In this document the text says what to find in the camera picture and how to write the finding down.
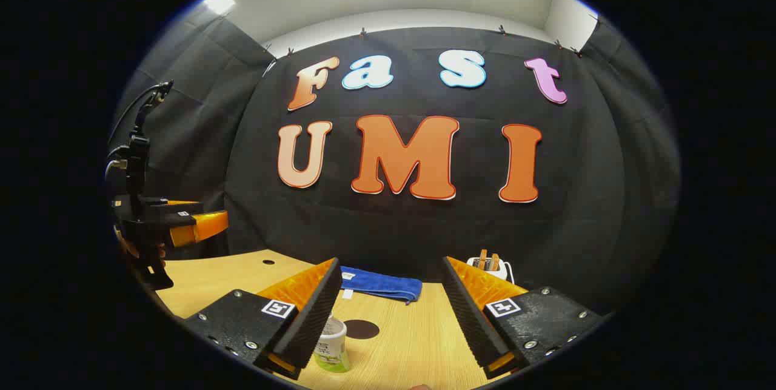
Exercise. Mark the blue towel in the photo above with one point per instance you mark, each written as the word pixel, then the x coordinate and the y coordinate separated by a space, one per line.
pixel 379 282

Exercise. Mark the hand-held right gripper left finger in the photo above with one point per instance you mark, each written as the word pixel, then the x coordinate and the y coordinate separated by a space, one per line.
pixel 315 317

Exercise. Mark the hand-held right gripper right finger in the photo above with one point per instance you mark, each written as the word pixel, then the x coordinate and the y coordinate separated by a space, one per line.
pixel 470 323

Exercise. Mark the white toaster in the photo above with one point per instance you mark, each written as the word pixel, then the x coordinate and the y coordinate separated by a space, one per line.
pixel 506 270

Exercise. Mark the clear water bottle white label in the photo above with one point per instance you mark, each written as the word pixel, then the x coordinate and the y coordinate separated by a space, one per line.
pixel 331 341

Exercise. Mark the toast slice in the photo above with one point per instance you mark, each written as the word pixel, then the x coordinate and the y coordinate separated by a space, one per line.
pixel 483 258
pixel 495 261

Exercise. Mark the dark round coaster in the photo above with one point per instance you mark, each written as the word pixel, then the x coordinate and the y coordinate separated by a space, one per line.
pixel 364 329

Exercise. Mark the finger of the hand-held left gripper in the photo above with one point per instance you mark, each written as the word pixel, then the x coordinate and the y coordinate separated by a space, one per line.
pixel 206 226
pixel 182 202

